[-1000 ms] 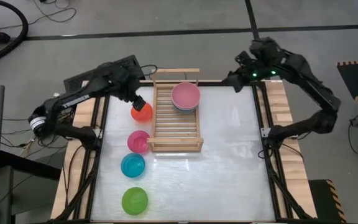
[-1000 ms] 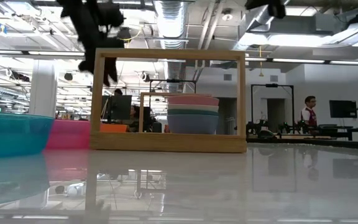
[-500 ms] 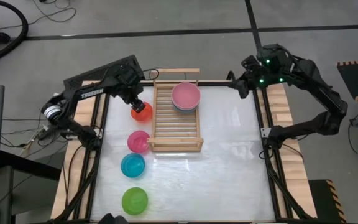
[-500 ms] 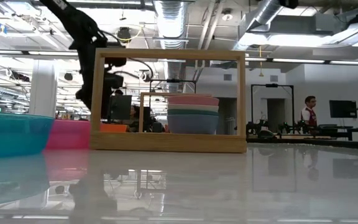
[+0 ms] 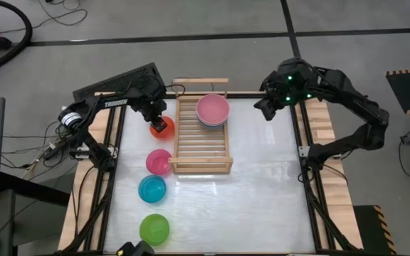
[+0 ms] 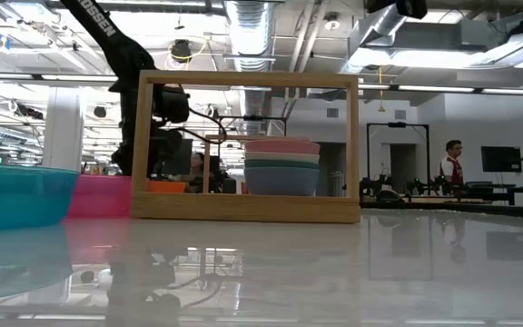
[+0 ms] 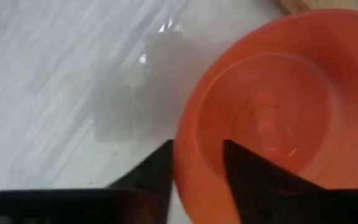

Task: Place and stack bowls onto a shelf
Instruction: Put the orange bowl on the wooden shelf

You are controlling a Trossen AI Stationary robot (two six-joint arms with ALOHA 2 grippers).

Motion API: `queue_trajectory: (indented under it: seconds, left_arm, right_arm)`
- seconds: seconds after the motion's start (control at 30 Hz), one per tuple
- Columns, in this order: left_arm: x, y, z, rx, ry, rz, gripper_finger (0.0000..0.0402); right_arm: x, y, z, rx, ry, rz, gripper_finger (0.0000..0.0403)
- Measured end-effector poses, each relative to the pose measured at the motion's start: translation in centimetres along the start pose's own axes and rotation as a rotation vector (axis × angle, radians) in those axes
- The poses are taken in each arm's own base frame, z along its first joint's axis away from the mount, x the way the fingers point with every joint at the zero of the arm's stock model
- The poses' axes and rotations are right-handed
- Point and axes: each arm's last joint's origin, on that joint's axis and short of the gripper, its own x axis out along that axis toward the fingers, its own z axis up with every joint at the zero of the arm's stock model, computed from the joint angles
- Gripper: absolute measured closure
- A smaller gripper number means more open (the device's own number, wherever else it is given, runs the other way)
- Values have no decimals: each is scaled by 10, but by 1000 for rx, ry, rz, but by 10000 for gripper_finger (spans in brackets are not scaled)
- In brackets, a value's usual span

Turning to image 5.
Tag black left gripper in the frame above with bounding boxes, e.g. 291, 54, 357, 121
139, 95, 169, 134

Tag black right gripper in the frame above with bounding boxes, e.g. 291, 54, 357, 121
253, 69, 300, 122

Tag small orange-red plastic bowl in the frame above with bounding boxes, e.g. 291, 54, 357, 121
149, 115, 176, 140

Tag large pink bowl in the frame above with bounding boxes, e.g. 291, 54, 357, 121
196, 93, 231, 126

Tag large blue-grey bowl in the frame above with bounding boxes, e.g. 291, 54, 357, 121
198, 119, 228, 129

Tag small green plastic bowl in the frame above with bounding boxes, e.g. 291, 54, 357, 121
139, 213, 171, 247

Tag wooden slatted shelf rack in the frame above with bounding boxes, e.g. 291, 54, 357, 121
168, 78, 234, 175

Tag small magenta plastic bowl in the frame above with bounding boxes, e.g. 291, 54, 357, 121
145, 149, 173, 176

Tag small cyan plastic bowl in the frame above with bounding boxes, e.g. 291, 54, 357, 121
137, 175, 167, 204

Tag white table sheet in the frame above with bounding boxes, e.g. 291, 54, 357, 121
103, 97, 316, 254

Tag beige power strip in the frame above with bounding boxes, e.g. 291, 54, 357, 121
22, 138, 65, 180

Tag black device with yellow label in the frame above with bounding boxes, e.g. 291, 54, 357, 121
115, 240, 155, 256

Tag black desk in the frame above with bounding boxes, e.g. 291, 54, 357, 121
0, 172, 71, 256

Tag black aluminium table frame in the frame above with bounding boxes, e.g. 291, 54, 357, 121
62, 92, 366, 256

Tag black cable bundle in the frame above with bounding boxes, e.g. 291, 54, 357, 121
0, 115, 94, 182

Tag thin black floor cable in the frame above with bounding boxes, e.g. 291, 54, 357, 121
0, 0, 88, 35

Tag black vacuum hose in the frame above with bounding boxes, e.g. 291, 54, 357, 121
0, 0, 34, 71

